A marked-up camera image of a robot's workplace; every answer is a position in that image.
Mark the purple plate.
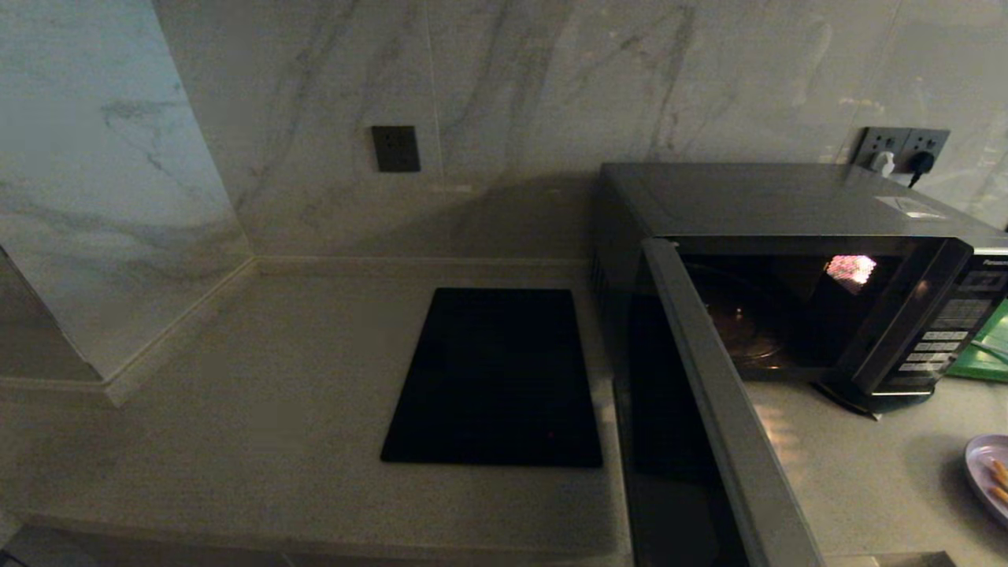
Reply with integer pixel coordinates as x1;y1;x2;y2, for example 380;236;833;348
965;435;1008;527

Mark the green cutting board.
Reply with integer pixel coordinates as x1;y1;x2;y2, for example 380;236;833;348
945;299;1008;384

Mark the dark wall switch panel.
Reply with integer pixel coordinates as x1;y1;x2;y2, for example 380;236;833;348
372;126;421;173

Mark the black induction cooktop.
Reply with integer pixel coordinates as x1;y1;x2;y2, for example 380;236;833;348
380;287;604;468

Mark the microwave oven door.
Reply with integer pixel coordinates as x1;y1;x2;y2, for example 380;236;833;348
614;236;824;567

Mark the grey wall outlet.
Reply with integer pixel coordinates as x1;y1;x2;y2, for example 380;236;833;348
854;127;912;171
904;128;951;172

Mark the silver microwave oven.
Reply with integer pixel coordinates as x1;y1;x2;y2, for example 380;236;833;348
592;161;1008;414

